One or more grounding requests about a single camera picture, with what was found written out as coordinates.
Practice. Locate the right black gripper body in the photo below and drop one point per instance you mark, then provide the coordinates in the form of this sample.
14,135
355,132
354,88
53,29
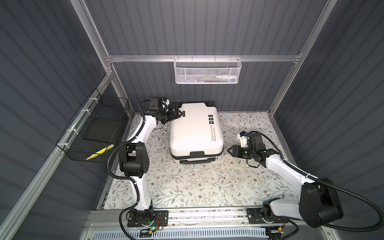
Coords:
247,152

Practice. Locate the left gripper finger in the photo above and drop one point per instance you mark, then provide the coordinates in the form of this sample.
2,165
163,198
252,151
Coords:
174,117
176,111

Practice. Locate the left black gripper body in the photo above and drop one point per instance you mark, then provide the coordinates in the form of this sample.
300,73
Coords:
165,115

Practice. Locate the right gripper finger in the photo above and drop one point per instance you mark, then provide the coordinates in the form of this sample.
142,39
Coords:
235,154
234,148

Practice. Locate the black hard-shell suitcase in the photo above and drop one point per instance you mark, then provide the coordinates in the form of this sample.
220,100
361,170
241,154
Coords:
196,137

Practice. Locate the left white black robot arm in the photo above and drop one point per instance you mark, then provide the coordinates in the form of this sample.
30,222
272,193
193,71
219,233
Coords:
135,161

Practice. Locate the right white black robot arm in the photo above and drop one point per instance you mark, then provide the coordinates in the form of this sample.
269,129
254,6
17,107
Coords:
318,204

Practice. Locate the yellow black striped item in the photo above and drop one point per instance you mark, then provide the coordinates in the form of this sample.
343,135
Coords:
100,152

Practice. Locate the white perforated vent panel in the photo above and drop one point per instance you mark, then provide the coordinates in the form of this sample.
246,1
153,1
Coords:
202,234

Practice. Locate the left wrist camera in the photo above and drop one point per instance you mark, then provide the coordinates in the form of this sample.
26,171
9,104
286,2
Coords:
159,104

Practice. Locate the white wire mesh basket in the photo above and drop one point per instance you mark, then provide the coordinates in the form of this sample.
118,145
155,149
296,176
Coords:
207,71

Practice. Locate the black wire mesh basket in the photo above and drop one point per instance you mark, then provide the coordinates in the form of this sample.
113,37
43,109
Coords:
101,122

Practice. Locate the aluminium mounting rail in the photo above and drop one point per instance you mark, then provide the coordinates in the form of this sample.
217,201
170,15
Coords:
184,217

